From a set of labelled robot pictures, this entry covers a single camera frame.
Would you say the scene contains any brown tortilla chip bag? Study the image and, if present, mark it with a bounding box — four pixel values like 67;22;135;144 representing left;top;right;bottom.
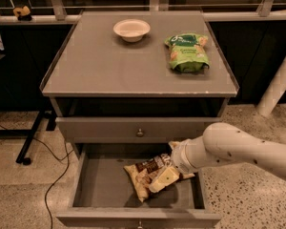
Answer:
123;140;196;203

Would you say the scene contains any black table leg frame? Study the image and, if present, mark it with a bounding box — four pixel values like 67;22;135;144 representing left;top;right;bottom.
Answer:
0;111;56;165

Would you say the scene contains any black floor cable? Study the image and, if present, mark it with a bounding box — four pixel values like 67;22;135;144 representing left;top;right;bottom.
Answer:
0;116;74;229

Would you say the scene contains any yellow black small object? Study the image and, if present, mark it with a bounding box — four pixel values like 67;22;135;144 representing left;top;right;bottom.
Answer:
13;5;32;21

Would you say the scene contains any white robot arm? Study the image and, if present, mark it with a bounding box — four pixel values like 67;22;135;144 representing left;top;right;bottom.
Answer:
149;122;286;193

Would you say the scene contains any metal top drawer knob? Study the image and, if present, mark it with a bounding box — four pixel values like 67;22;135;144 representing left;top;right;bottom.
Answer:
136;129;144;137

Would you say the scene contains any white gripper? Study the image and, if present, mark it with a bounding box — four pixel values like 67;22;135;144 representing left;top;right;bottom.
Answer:
149;139;197;193

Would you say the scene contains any grey drawer cabinet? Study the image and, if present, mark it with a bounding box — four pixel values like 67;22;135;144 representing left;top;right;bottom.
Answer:
39;10;239;151

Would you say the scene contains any grey open middle drawer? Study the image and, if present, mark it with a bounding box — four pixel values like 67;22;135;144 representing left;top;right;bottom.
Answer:
56;144;221;229

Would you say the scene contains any white paper bowl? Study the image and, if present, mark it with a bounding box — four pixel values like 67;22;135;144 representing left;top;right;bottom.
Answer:
113;19;151;43

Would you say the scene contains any grey top drawer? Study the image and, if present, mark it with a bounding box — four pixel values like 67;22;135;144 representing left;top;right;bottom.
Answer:
56;117;220;143

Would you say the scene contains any green snack bag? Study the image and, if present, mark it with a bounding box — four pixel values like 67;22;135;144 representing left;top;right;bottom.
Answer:
165;33;210;73

